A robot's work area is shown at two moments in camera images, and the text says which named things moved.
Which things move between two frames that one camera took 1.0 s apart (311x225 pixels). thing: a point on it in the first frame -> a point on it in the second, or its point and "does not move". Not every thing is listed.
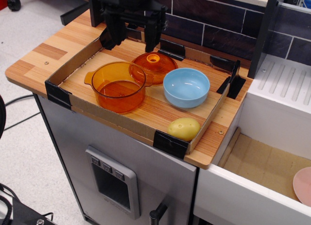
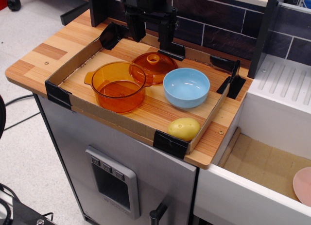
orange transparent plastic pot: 119,87 does not move
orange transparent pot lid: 162,66 does not move
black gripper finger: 153,28 -> 166,32
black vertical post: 262,41 does not move
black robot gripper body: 132,4 -> 152,4
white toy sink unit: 250,181 does not move
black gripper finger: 115,32 -> 137,26
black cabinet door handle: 155,215 does not move
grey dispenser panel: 118,183 does not move
